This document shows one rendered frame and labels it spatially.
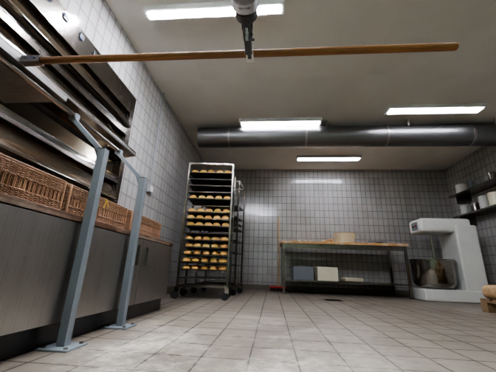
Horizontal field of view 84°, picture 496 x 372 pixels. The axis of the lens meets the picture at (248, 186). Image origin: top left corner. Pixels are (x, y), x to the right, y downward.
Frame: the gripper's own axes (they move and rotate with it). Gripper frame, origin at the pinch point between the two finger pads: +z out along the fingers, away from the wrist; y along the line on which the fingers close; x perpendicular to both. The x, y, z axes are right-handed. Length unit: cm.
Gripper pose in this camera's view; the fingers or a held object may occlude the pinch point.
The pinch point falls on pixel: (249, 52)
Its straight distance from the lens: 123.7
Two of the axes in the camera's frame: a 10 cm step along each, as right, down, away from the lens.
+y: -0.3, 9.5, -3.0
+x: 10.0, 0.1, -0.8
